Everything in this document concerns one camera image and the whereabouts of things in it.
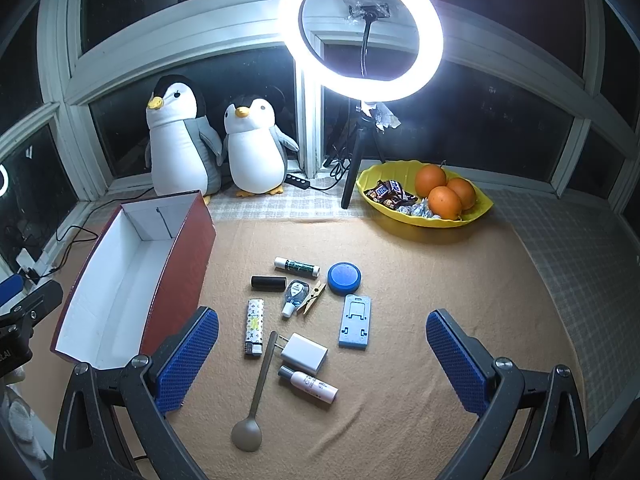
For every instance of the clear blue sanitizer bottle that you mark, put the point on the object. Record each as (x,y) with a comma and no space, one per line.
(294,297)

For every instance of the grey long spoon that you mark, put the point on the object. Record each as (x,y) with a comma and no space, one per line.
(246,434)

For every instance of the black cylinder tube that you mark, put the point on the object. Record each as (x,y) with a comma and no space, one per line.
(268,283)

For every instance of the black inline cable switch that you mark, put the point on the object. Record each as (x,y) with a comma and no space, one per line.
(298,182)

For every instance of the wrapped candy pile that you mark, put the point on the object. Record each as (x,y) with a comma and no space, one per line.
(393,196)

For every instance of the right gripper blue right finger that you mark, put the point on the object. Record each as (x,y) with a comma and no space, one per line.
(553,443)

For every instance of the wooden clothespin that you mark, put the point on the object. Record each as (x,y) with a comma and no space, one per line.
(312,297)

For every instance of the blue round tin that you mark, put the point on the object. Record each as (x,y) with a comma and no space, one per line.
(344,278)

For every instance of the large plush penguin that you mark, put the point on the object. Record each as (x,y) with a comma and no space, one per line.
(184,151)

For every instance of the small plush penguin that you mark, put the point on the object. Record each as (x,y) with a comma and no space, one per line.
(257,148)

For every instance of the orange back right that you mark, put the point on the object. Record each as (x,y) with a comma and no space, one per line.
(464,190)

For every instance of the patterned lighter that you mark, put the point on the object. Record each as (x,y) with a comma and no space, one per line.
(254,329)

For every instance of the white usb charger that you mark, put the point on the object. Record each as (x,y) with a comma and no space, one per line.
(303,353)

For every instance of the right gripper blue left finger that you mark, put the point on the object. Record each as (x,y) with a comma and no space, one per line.
(89,443)

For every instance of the light blue phone stand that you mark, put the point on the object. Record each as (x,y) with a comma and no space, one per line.
(355,323)

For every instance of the yellow fruit bowl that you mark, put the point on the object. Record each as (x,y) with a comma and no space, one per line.
(404,172)

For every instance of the pink lotion bottle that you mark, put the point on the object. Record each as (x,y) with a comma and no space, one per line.
(309,384)

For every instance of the green white glue stick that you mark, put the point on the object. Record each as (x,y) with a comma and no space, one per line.
(296,267)

